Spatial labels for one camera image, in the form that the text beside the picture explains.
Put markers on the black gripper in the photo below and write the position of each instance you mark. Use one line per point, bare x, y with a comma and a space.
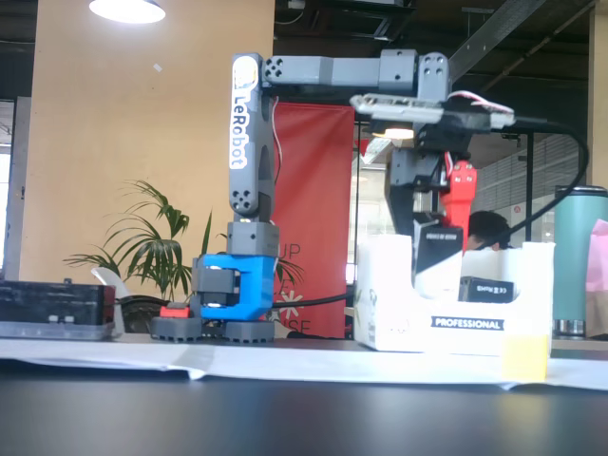
412, 167

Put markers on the small black box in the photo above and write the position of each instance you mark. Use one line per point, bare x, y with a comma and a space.
437, 242
487, 290

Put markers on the grey robot arm blue base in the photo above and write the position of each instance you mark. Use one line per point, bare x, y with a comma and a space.
247, 190

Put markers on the dark-haired person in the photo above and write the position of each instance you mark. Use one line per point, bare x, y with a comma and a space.
489, 228

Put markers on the black pendant lamp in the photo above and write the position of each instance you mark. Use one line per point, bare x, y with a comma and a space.
396, 133

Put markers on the white cardboard box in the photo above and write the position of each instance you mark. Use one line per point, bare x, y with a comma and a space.
389, 294

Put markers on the red banner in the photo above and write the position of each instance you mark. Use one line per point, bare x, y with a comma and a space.
313, 204

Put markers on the teal thermos bottle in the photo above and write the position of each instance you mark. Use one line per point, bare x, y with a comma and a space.
572, 256

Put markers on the pink tissue paper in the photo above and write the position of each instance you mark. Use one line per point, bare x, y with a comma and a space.
599, 261

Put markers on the yellow cube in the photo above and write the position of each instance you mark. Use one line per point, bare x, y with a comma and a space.
526, 358

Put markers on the white paper sheet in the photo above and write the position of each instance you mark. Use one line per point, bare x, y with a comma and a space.
332, 363

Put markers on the brown kraft paper bag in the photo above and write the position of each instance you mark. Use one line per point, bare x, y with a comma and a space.
597, 313

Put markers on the black steel ceiling beam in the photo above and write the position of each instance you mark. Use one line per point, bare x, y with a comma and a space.
503, 19

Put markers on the green palm plant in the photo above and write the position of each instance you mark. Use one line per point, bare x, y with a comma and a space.
152, 247

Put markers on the white pendant lamp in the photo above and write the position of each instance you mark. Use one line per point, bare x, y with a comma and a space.
127, 9

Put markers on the black electronics case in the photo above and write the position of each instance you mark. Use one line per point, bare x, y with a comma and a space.
52, 304

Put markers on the white camera board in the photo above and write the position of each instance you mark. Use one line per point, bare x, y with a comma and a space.
394, 105

